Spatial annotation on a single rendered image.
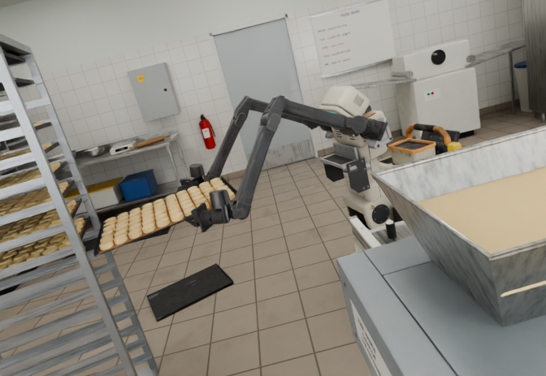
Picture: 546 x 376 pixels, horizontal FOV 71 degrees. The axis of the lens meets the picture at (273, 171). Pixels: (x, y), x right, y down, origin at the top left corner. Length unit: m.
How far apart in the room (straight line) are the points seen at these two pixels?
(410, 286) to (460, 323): 0.09
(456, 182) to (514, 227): 0.15
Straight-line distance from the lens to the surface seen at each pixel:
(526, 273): 0.45
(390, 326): 0.54
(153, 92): 5.56
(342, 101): 1.84
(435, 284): 0.60
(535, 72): 5.68
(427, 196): 0.65
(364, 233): 1.36
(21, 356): 2.33
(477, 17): 6.60
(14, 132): 1.55
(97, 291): 1.64
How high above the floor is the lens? 1.52
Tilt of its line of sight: 16 degrees down
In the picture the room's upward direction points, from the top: 14 degrees counter-clockwise
